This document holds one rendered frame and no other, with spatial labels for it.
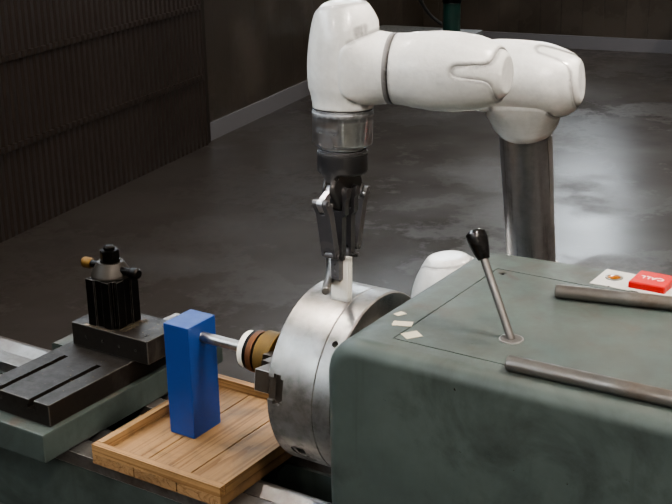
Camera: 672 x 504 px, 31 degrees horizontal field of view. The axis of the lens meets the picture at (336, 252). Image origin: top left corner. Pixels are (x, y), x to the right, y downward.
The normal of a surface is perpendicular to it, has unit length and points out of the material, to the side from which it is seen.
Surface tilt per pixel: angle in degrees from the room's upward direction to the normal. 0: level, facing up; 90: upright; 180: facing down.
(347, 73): 89
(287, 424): 101
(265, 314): 0
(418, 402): 90
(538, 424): 90
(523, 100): 109
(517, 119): 119
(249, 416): 0
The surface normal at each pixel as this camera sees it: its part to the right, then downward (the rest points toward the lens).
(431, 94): -0.26, 0.66
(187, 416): -0.54, 0.29
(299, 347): -0.44, -0.36
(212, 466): -0.02, -0.94
